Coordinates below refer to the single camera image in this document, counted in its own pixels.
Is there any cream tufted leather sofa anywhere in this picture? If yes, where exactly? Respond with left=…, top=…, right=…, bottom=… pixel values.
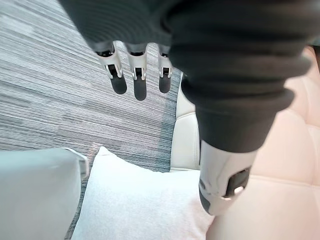
left=170, top=44, right=320, bottom=240

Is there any silver robot leg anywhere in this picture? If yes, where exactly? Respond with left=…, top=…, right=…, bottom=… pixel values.
left=0, top=147, right=89, bottom=240

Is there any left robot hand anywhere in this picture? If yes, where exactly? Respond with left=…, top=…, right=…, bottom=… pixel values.
left=59, top=0, right=320, bottom=216

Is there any white fabric cushion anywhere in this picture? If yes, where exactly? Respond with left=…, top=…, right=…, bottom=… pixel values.
left=64, top=146, right=216, bottom=240

